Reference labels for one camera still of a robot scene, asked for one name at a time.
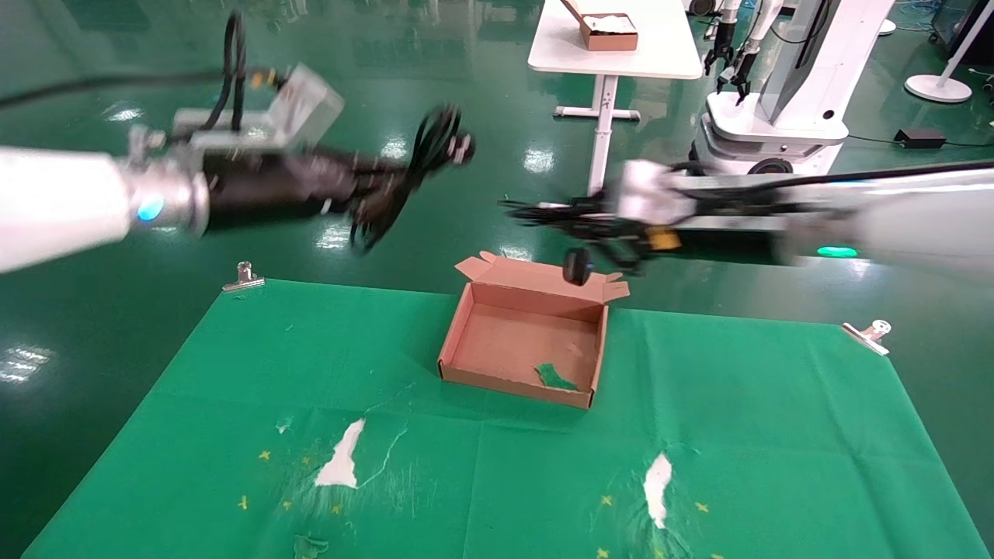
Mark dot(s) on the small black background gripper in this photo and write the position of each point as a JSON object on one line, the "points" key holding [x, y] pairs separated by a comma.
{"points": [[718, 58], [739, 74]]}

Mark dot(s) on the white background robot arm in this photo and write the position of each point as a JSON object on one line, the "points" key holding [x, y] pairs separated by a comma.
{"points": [[727, 19], [765, 19]]}

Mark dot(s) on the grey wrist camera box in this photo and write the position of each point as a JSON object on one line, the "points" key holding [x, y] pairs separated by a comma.
{"points": [[648, 194], [295, 109]]}

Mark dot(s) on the white wheeled background robot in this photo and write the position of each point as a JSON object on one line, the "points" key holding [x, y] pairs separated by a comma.
{"points": [[776, 132]]}

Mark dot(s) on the green table cloth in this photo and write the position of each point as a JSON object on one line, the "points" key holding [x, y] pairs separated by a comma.
{"points": [[505, 481]]}

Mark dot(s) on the small white round base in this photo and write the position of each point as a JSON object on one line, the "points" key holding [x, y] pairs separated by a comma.
{"points": [[886, 28]]}

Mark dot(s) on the black power adapter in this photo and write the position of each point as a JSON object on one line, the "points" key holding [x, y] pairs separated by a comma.
{"points": [[919, 139]]}

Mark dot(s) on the silver metal spring clip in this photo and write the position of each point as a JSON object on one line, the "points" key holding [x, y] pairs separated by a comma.
{"points": [[245, 278], [868, 335]]}

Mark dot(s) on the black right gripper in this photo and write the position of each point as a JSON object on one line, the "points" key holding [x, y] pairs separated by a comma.
{"points": [[730, 221]]}

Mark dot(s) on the open brown cardboard box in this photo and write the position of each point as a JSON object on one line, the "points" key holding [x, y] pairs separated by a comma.
{"points": [[512, 341]]}

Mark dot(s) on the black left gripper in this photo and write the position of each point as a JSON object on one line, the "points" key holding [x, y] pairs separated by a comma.
{"points": [[272, 190]]}

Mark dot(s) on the white round-base floor stand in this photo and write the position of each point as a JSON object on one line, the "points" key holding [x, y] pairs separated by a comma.
{"points": [[936, 89]]}

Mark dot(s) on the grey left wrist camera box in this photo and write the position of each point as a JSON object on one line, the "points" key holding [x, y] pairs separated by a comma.
{"points": [[295, 109]]}

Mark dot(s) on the white pedestal table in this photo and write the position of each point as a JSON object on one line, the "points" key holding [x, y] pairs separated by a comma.
{"points": [[613, 66]]}

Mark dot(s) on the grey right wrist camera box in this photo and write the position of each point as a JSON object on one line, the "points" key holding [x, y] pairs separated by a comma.
{"points": [[648, 194]]}

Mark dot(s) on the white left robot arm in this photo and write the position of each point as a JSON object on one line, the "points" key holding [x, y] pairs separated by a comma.
{"points": [[62, 202]]}

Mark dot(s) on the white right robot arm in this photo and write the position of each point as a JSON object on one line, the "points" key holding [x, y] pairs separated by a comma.
{"points": [[916, 225]]}

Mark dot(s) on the dark equipment rack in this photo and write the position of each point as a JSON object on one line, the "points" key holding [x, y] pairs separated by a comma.
{"points": [[951, 23]]}

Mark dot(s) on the cardboard box with white contents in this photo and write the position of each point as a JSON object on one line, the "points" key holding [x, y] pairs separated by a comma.
{"points": [[606, 37]]}

